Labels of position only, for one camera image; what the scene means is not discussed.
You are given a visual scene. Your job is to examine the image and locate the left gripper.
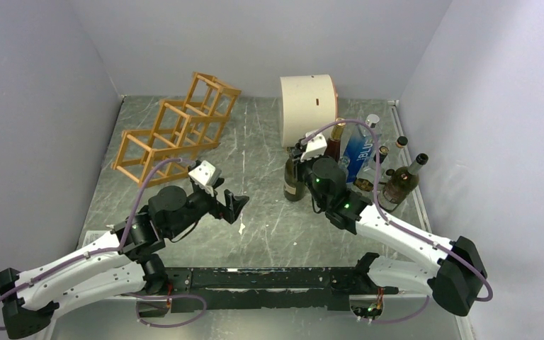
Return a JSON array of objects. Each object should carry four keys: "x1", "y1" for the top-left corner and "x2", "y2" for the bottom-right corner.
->
[{"x1": 167, "y1": 176, "x2": 249, "y2": 237}]

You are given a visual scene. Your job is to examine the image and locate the dark bottle black cap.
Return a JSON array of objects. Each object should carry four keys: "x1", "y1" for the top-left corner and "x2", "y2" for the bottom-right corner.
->
[{"x1": 283, "y1": 147, "x2": 305, "y2": 202}]

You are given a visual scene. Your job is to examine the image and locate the dark bottle gold cap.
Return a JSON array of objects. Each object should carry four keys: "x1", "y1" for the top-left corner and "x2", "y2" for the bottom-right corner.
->
[{"x1": 324, "y1": 118, "x2": 346, "y2": 163}]

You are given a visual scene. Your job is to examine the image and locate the blue square glass bottle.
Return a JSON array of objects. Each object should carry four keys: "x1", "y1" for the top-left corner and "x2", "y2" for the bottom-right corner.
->
[{"x1": 339, "y1": 124, "x2": 374, "y2": 183}]

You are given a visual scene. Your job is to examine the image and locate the clear bottle dark cap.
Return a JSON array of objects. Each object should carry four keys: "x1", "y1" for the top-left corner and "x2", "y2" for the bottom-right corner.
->
[{"x1": 353, "y1": 146, "x2": 389, "y2": 194}]

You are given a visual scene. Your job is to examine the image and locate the clear glass bottle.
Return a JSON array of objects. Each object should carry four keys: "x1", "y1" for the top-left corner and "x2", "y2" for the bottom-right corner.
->
[{"x1": 395, "y1": 135, "x2": 409, "y2": 149}]

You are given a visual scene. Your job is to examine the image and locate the dark green wine bottle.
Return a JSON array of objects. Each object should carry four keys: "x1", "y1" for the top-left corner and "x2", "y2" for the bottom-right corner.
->
[{"x1": 378, "y1": 153, "x2": 429, "y2": 213}]

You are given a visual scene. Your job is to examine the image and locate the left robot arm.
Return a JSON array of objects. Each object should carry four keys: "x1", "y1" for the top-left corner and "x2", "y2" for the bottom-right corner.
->
[{"x1": 0, "y1": 184, "x2": 249, "y2": 339}]

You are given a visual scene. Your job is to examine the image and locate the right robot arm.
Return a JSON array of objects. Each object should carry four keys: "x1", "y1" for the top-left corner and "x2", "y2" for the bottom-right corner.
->
[{"x1": 292, "y1": 157, "x2": 487, "y2": 317}]

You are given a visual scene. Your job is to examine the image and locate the wooden wine rack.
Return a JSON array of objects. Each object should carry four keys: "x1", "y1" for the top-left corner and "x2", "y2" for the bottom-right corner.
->
[{"x1": 112, "y1": 72, "x2": 242, "y2": 187}]

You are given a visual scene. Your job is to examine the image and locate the beige cylindrical box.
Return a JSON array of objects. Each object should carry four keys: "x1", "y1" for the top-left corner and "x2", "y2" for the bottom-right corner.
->
[{"x1": 279, "y1": 74, "x2": 338, "y2": 148}]

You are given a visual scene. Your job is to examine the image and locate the white paper card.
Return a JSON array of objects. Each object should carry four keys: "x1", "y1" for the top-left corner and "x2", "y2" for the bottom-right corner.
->
[{"x1": 81, "y1": 225, "x2": 114, "y2": 247}]

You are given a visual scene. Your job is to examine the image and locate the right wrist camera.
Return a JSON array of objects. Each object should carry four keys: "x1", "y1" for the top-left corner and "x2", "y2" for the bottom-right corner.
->
[{"x1": 300, "y1": 131, "x2": 327, "y2": 162}]

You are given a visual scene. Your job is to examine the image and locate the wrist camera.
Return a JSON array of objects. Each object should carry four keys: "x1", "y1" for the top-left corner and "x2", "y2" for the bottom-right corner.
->
[
  {"x1": 300, "y1": 131, "x2": 327, "y2": 162},
  {"x1": 188, "y1": 161, "x2": 222, "y2": 197}
]

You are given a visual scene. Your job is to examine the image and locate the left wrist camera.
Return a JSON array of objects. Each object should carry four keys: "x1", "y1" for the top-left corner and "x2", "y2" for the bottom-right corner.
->
[{"x1": 188, "y1": 161, "x2": 222, "y2": 197}]

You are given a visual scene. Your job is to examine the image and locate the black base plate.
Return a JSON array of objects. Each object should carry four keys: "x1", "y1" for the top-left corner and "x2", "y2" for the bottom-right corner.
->
[{"x1": 138, "y1": 267, "x2": 398, "y2": 313}]

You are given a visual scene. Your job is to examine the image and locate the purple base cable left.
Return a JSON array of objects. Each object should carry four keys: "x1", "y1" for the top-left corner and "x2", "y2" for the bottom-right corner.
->
[{"x1": 126, "y1": 293, "x2": 208, "y2": 329}]

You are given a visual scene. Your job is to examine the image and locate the aluminium rail frame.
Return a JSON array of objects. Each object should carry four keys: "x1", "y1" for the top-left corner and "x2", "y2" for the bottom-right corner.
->
[{"x1": 35, "y1": 99, "x2": 477, "y2": 340}]

